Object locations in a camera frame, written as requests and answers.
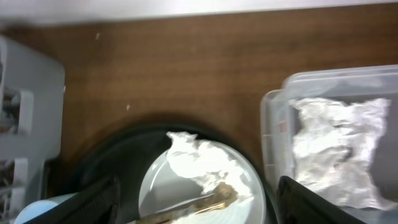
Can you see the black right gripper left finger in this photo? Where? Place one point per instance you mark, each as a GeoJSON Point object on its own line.
{"type": "Point", "coordinates": [97, 204]}

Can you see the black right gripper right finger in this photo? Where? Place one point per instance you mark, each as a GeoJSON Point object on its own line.
{"type": "Point", "coordinates": [299, 205]}

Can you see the white round plate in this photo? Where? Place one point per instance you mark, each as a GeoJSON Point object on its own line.
{"type": "Point", "coordinates": [162, 189]}

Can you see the white napkin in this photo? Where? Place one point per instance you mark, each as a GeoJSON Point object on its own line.
{"type": "Point", "coordinates": [205, 162]}

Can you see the grey dishwasher rack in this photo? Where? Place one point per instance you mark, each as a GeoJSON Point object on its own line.
{"type": "Point", "coordinates": [32, 92]}

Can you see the round black tray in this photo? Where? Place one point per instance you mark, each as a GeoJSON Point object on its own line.
{"type": "Point", "coordinates": [127, 153]}

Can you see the blue plastic cup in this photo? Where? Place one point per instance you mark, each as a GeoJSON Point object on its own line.
{"type": "Point", "coordinates": [40, 207]}

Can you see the clear plastic bin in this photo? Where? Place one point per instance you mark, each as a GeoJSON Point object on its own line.
{"type": "Point", "coordinates": [335, 132]}

